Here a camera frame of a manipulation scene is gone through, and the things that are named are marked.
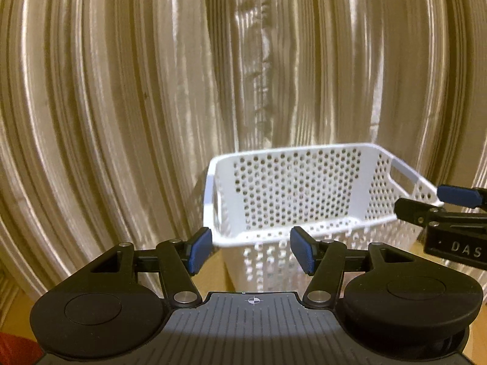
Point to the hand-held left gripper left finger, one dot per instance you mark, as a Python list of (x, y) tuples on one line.
[(198, 251)]

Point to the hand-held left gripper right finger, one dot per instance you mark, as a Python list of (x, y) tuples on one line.
[(301, 251)]

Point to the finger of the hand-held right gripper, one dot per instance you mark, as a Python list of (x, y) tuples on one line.
[(418, 211), (458, 194)]

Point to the white perforated plastic basket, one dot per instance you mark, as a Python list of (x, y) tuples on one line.
[(363, 194)]

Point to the yellow round desktop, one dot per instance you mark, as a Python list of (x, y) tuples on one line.
[(217, 273)]

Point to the beige pleated curtain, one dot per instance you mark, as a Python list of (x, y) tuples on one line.
[(114, 121)]

